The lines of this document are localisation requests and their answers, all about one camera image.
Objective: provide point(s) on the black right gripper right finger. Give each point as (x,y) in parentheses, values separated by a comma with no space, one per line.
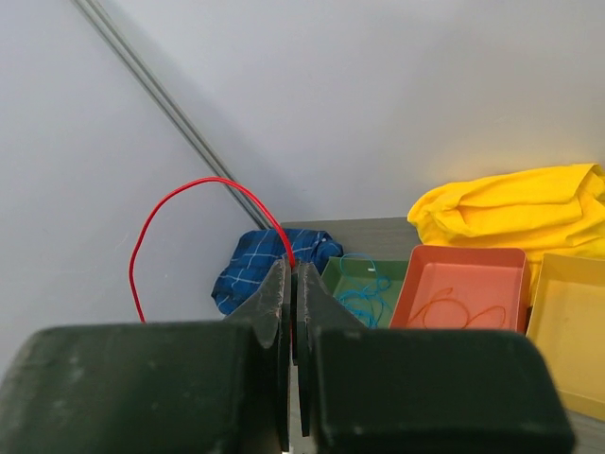
(365,390)

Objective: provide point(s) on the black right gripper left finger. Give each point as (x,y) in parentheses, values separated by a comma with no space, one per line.
(197,387)

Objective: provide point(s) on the green plastic bin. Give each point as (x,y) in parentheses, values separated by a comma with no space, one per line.
(366,287)

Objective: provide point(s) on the red plastic bin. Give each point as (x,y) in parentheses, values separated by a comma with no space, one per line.
(464,288)

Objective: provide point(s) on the blue plaid cloth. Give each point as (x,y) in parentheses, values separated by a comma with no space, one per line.
(254,255)

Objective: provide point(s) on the yellow plastic bin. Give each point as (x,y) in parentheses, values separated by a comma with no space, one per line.
(567,326)

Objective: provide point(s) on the yellow cloth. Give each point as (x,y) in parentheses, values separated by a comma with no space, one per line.
(556,209)

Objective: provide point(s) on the grey left corner rail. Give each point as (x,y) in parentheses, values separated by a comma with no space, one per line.
(108,30)

